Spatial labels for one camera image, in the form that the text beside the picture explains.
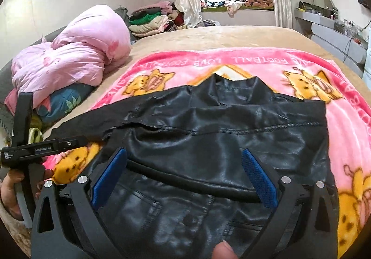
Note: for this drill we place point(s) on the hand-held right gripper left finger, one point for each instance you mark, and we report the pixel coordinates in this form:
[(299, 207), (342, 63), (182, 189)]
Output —
[(110, 177)]

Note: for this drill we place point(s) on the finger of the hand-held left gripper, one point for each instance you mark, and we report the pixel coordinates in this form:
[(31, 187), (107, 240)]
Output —
[(68, 143)]

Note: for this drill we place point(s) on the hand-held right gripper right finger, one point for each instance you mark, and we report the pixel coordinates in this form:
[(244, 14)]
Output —
[(259, 177)]

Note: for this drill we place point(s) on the black leather jacket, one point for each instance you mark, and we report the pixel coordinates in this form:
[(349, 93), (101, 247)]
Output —
[(188, 131)]

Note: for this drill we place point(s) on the pile of folded clothes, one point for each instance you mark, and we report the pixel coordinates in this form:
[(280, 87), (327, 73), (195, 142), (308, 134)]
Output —
[(147, 21)]

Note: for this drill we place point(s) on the heap of mixed clothes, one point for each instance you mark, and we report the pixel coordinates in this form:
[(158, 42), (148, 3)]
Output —
[(220, 3)]

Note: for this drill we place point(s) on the person's left hand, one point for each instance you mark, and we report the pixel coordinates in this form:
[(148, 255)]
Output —
[(8, 195)]

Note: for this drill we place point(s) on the person's right hand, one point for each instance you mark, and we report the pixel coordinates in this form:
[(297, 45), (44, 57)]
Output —
[(224, 251)]

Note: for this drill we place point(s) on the yellow green cloth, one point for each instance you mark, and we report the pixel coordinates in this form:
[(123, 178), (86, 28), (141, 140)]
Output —
[(35, 131)]

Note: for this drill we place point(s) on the blue floral pillow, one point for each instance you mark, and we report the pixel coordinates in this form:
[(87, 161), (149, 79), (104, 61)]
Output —
[(61, 102)]

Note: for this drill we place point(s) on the pink quilt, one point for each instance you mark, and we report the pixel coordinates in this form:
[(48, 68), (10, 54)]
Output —
[(72, 53)]

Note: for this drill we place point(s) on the pink cartoon printed blanket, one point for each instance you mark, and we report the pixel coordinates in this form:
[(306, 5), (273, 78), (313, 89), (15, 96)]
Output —
[(203, 64)]

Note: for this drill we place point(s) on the white drawer cabinet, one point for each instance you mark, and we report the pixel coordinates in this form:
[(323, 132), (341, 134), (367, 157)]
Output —
[(367, 70)]

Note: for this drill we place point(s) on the grey dressing table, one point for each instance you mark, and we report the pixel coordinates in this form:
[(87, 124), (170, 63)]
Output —
[(333, 35)]

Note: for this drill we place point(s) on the pale pink garment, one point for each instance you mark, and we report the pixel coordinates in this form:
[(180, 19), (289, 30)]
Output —
[(233, 9)]

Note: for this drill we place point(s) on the orange printed blanket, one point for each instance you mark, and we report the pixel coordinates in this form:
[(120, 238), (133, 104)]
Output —
[(259, 3)]

